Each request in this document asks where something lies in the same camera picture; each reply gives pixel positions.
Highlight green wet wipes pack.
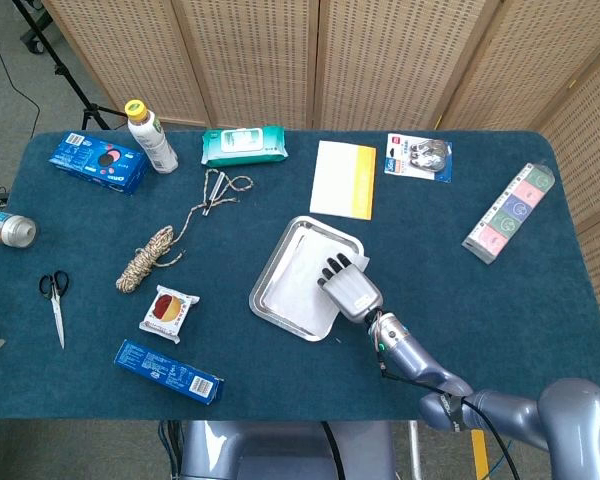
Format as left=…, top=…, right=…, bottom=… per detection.
left=200, top=125, right=287, bottom=168

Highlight white drink bottle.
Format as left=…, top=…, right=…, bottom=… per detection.
left=124, top=99, right=179, bottom=175

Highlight black floor cable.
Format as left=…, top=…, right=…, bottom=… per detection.
left=0, top=0, right=42, bottom=139

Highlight silver metal rope peg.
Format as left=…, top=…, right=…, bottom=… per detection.
left=202, top=172, right=227, bottom=217

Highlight metal table leg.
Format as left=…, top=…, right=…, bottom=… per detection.
left=408, top=419, right=424, bottom=480

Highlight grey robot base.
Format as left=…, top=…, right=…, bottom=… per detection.
left=179, top=419, right=396, bottom=480

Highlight long box with coloured squares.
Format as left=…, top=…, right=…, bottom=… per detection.
left=461, top=160, right=555, bottom=265

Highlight hooks blister pack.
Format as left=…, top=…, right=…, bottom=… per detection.
left=383, top=132, right=454, bottom=184

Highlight camouflage rope bundle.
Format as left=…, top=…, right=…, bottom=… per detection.
left=115, top=168, right=255, bottom=294

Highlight blue long box with barcode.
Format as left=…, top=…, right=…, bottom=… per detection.
left=113, top=339, right=226, bottom=406

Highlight jar with silver lid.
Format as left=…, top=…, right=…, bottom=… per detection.
left=0, top=210, right=38, bottom=248

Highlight white snack cake packet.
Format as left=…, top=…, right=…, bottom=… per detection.
left=138, top=284, right=201, bottom=345

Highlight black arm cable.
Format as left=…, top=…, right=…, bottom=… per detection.
left=378, top=349, right=521, bottom=480

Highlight black handled scissors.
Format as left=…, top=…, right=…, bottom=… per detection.
left=38, top=270, right=70, bottom=350

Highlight blue cookie box with pictures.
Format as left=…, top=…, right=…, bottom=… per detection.
left=48, top=131, right=149, bottom=197

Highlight silver metal tray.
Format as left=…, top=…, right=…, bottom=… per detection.
left=248, top=215, right=366, bottom=343

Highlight black tripod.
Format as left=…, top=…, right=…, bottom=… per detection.
left=12, top=0, right=131, bottom=132

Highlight teal table cloth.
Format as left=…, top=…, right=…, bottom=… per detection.
left=0, top=130, right=600, bottom=421

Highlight white and yellow notebook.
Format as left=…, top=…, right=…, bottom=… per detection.
left=309, top=140, right=378, bottom=221

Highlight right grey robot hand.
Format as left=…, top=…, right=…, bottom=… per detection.
left=317, top=253, right=384, bottom=324

